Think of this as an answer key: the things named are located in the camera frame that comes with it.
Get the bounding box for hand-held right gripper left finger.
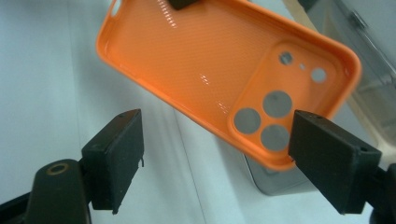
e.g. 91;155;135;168
81;108;145;216

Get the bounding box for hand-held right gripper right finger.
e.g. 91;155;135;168
288;109;383;216

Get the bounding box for orange phone case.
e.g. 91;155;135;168
95;0;362;172

